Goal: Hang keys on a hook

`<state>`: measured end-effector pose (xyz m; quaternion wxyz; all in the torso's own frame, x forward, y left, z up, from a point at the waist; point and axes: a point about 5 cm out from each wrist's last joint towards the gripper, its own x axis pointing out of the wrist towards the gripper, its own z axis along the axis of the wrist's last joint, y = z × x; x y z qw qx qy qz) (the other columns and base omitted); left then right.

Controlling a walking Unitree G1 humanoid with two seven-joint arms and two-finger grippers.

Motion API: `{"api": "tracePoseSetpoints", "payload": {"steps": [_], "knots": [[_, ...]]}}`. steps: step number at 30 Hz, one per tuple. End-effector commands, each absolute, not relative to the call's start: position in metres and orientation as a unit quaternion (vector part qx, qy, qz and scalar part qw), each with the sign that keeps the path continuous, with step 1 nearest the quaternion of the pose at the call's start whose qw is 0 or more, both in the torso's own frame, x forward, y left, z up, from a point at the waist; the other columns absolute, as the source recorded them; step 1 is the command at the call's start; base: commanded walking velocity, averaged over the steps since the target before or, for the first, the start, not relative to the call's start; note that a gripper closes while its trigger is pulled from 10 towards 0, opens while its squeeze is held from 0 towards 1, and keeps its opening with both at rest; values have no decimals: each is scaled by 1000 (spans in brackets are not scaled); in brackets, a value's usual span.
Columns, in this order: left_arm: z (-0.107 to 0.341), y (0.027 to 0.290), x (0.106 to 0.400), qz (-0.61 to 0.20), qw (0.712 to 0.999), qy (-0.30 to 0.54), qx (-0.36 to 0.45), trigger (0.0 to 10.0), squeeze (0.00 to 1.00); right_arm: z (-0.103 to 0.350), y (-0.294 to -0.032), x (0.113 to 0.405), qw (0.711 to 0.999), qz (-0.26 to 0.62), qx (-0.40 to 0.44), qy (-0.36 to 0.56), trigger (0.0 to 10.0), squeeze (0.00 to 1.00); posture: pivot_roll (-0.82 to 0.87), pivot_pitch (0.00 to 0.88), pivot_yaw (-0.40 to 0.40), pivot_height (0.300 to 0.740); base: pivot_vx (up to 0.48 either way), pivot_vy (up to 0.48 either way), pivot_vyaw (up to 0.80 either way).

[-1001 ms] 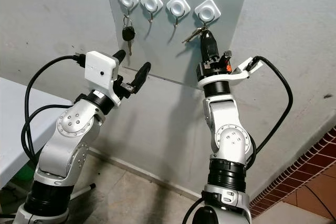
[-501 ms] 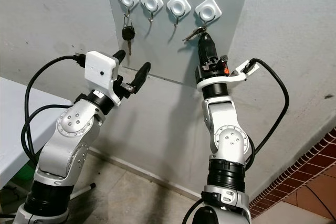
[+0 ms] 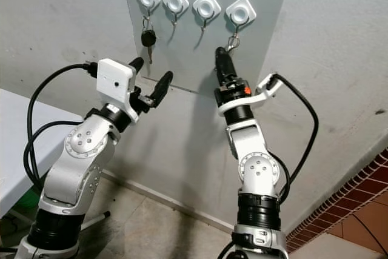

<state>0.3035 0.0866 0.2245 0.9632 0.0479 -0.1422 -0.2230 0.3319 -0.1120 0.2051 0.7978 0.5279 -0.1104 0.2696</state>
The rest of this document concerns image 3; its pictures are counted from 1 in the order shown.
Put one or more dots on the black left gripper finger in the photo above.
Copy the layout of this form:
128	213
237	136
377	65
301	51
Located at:
136	63
161	87

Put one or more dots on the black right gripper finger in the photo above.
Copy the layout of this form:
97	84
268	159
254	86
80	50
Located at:
224	60

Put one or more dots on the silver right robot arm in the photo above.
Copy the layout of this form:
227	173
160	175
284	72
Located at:
257	168

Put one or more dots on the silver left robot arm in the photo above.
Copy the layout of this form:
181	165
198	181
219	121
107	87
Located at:
82	150

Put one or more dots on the red brick step edge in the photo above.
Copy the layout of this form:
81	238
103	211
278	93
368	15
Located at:
339	201

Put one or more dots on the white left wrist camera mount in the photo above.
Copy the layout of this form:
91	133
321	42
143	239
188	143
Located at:
115	83

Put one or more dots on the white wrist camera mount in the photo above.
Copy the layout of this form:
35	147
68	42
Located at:
264	89
115	83

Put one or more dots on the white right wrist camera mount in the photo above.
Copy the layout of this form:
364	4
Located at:
264	89

